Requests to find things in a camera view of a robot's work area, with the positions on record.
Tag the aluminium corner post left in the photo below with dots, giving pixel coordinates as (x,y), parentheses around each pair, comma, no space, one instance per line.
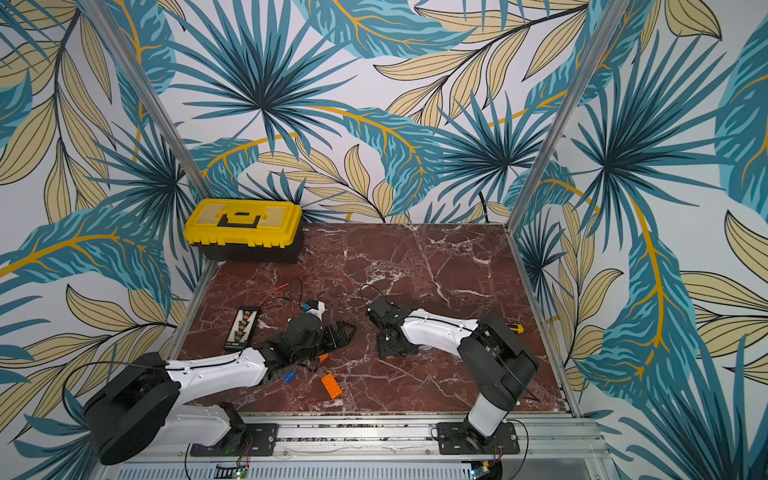
(108,29)

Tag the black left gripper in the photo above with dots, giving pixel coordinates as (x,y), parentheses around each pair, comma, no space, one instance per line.
(333,342)

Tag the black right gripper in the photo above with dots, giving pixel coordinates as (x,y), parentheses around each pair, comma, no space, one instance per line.
(385,321)

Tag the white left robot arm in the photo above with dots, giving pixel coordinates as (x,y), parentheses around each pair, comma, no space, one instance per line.
(151,402)

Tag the yellow utility knife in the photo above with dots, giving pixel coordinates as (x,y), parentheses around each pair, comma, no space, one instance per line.
(516,328)

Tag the orange lego brick front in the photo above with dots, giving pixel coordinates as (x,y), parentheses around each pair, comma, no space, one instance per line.
(331,386)

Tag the yellow black toolbox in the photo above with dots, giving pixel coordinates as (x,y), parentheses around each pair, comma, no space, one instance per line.
(252,231)

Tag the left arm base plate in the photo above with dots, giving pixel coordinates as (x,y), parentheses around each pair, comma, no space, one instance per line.
(257,440)

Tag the aluminium corner post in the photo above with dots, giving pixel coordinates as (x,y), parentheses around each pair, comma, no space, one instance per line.
(108,29)
(582,76)

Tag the blue lego brick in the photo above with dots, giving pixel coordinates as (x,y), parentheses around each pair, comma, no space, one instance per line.
(289,376)

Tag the aluminium corner post right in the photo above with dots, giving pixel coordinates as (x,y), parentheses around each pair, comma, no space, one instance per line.
(582,76)

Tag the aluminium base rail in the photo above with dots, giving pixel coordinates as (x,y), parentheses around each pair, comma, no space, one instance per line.
(529,445)

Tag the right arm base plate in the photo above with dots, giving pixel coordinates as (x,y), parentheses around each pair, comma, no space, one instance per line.
(459,438)

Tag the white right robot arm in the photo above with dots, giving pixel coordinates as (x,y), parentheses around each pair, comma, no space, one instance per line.
(498,361)

